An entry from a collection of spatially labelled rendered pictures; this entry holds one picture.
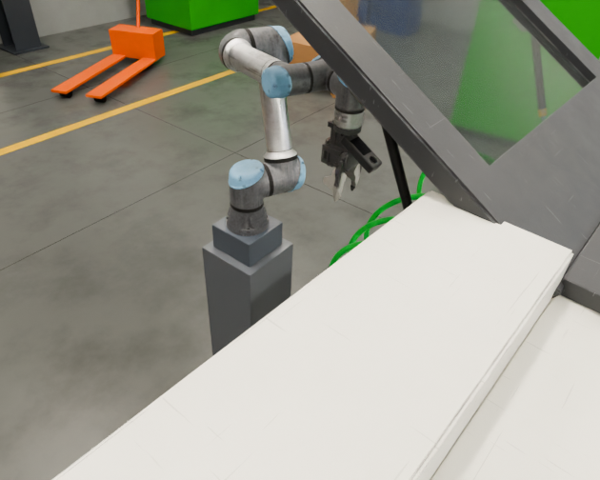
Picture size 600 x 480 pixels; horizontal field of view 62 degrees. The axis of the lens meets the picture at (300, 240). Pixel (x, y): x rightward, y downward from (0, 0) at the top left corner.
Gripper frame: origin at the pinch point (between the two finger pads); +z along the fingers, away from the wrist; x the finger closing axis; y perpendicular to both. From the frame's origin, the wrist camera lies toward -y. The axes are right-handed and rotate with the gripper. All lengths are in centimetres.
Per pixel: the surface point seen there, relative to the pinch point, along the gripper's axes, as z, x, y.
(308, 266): 121, -80, 73
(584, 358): -26, 45, -67
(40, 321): 121, 48, 145
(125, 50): 107, -205, 444
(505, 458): -26, 64, -65
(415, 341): -34, 64, -52
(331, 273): -34, 62, -39
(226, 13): 104, -388, 480
